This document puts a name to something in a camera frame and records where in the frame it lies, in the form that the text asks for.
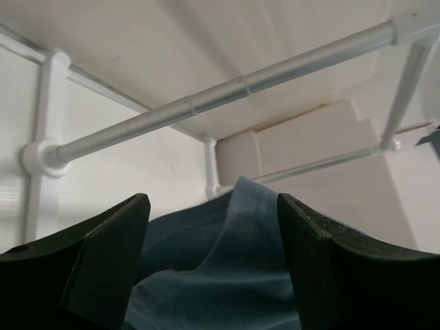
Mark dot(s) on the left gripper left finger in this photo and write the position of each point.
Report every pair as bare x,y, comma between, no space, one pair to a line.
78,278

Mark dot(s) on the blue t shirt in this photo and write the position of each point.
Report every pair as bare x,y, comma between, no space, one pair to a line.
218,265

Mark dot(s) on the white clothes rack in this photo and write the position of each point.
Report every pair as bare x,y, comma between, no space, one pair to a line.
418,27

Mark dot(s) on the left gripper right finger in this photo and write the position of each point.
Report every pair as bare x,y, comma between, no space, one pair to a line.
345,279

